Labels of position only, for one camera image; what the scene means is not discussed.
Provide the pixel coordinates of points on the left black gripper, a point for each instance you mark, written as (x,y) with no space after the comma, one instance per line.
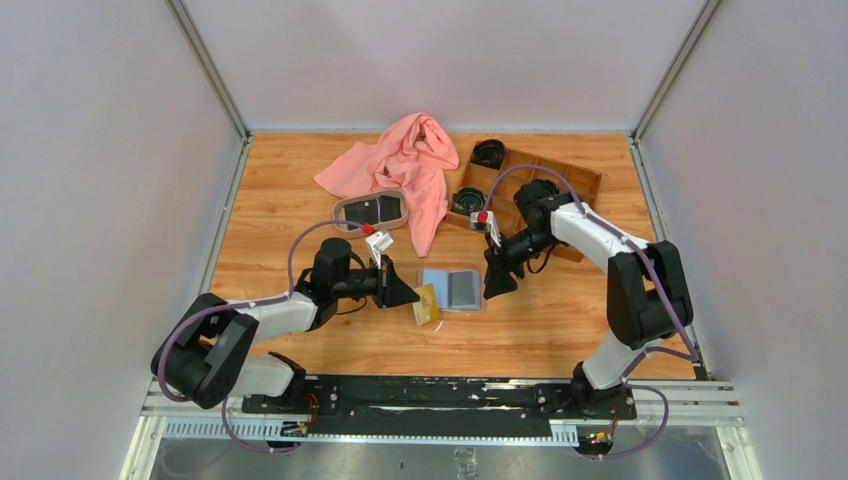
(397,292)

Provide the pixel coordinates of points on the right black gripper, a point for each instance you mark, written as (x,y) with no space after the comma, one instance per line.
(498,279)

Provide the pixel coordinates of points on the gold VIP credit card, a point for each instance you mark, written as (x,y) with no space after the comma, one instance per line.
(426,308)

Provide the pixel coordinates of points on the pink card holder wallet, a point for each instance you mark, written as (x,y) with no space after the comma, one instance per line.
(439,279)

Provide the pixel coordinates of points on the beige oval card tray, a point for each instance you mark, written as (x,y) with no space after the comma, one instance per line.
(349,229)

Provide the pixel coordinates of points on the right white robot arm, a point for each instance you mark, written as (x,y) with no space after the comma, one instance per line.
(644,287)

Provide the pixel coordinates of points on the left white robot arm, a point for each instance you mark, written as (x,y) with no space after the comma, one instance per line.
(205,360)

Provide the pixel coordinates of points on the rolled belt front left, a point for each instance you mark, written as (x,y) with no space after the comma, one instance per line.
(467,201)

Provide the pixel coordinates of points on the rolled belt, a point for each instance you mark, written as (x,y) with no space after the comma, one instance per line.
(467,201)
(489,153)

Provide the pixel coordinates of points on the rolled belt back left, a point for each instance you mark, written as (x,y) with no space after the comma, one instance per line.
(489,153)

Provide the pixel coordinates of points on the pink cloth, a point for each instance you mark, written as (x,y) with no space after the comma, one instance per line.
(412,155)

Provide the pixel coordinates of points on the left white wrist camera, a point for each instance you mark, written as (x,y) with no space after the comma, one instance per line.
(378,243)

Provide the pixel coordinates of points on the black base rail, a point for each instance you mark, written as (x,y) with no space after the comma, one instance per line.
(440,409)

